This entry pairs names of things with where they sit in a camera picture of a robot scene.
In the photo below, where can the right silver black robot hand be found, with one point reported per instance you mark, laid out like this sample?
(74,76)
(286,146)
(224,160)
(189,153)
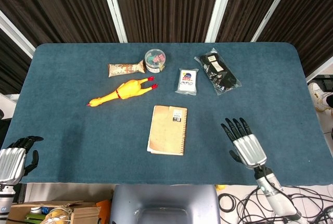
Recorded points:
(248,149)

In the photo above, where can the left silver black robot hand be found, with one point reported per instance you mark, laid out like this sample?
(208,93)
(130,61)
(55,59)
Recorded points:
(11,162)

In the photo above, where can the brown-cover spiral notebook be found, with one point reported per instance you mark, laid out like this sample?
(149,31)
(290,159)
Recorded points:
(167,130)

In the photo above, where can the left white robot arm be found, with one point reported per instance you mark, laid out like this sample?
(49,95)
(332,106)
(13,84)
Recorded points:
(5,200)

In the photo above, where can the grey robot base body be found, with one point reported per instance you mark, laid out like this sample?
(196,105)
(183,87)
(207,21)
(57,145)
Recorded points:
(166,205)

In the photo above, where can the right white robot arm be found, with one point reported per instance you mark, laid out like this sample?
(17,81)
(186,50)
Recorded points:
(274,195)

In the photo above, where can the open cardboard box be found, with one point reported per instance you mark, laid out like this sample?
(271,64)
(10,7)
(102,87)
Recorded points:
(44,212)

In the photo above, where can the small yellow object on floor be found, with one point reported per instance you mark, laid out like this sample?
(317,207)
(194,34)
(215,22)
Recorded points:
(220,187)

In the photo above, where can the black socks in plastic bag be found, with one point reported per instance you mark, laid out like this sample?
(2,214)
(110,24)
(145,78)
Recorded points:
(218,71)

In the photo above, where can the white sneaker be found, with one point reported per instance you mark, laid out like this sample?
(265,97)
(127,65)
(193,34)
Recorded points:
(318,96)

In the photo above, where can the white packaged card pack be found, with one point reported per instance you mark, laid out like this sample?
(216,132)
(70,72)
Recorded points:
(187,81)

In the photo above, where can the blue felt table mat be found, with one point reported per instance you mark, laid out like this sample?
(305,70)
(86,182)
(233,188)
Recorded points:
(104,135)

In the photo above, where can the orange plastic bag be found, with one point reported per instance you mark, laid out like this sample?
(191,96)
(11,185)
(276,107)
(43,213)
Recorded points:
(104,209)

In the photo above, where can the clear round jar of clips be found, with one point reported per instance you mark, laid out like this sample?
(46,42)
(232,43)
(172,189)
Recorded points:
(155,61)

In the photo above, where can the yellow rubber chicken toy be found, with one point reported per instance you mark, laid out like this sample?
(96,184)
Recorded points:
(122,91)

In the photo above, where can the brown patterned snack bar wrapper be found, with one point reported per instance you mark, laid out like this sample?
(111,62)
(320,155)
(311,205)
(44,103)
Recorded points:
(126,69)

